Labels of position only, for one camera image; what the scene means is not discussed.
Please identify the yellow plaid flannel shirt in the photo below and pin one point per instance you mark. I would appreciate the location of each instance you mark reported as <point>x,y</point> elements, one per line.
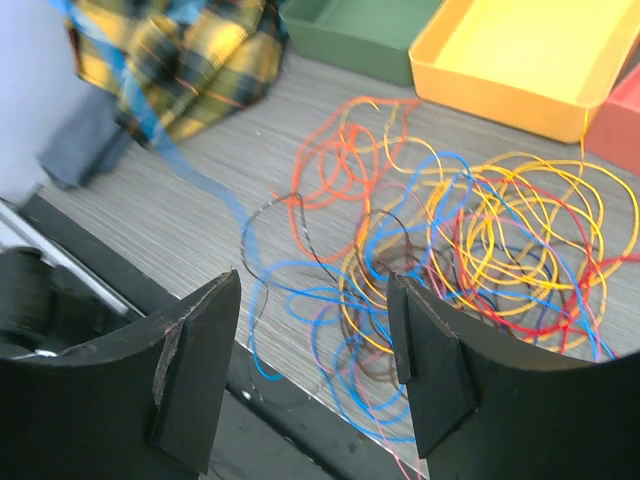
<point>177,66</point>

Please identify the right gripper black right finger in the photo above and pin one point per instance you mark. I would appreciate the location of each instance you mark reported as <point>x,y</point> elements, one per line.
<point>485,405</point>

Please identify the green plastic tray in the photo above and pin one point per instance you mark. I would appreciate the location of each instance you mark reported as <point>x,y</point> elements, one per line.
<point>368,37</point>

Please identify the yellow plastic tray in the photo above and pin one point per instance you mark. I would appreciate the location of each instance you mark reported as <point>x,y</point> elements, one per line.
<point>544,67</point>

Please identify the dark grey folded cloth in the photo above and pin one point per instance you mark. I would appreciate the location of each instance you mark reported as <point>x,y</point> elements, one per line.
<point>88,142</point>

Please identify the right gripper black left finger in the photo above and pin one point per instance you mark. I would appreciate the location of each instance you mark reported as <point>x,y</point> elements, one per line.
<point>142,402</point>

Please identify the red orange plastic tray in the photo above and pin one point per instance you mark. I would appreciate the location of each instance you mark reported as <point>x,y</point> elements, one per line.
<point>614,133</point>

